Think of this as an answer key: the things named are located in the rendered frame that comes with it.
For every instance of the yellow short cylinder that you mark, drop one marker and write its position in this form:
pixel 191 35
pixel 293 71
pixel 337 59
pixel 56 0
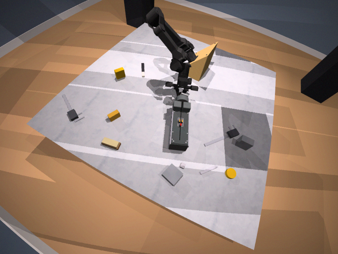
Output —
pixel 230 173

